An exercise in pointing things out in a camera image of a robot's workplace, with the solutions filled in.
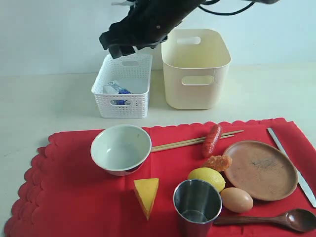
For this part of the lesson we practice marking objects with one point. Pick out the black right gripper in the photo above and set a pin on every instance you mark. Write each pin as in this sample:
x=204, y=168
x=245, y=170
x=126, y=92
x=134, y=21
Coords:
x=146, y=29

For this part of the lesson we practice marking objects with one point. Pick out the blue white milk carton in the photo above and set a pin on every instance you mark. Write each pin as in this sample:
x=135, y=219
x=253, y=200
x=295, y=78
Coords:
x=113, y=87

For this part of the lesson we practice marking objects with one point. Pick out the red sausage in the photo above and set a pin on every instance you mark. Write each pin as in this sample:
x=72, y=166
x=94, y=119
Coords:
x=211, y=140

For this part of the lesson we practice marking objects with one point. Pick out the fried chicken nugget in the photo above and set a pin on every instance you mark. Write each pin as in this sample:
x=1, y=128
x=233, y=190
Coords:
x=218, y=163

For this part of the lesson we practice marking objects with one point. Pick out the yellow lemon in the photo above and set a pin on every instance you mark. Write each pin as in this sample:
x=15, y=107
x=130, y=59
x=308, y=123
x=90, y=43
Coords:
x=209, y=175

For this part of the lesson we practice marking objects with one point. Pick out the brown egg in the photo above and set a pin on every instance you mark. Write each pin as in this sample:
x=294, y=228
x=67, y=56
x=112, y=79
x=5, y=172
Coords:
x=236, y=200

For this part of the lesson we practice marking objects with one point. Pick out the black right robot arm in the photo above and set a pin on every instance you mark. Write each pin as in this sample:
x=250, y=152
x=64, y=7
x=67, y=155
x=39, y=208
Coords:
x=187, y=6

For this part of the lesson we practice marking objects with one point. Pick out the white perforated plastic basket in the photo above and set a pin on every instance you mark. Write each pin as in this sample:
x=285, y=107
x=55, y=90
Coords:
x=132, y=72

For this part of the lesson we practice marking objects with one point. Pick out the cream plastic bin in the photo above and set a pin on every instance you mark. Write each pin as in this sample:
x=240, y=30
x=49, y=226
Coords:
x=195, y=65

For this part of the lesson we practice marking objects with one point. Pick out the white ceramic bowl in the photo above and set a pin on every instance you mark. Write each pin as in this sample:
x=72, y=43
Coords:
x=122, y=149

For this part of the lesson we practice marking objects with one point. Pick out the upper wooden chopstick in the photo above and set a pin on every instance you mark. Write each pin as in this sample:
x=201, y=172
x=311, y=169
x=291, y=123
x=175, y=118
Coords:
x=224, y=135

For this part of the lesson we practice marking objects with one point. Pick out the wooden chopstick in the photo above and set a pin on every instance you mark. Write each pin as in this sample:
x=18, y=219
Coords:
x=224, y=135
x=176, y=145

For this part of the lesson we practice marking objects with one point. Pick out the lower wooden chopstick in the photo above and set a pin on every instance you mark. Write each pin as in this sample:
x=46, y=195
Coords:
x=176, y=145

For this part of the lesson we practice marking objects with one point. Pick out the yellow cheese wedge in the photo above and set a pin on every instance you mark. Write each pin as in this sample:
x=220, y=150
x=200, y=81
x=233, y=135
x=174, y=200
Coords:
x=146, y=191

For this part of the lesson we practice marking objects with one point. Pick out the red scalloped placemat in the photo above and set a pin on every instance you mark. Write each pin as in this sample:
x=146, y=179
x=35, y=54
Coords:
x=67, y=195

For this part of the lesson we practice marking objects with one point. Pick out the stainless steel cup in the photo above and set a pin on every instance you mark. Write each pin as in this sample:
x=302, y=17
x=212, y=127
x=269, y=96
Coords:
x=198, y=204

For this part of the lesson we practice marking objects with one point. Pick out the brown wooden plate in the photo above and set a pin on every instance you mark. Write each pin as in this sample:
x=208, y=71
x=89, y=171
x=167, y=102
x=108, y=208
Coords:
x=261, y=170

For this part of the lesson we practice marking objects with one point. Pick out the dark wooden spoon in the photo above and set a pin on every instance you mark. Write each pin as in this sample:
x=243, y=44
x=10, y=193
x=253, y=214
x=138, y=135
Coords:
x=299, y=220

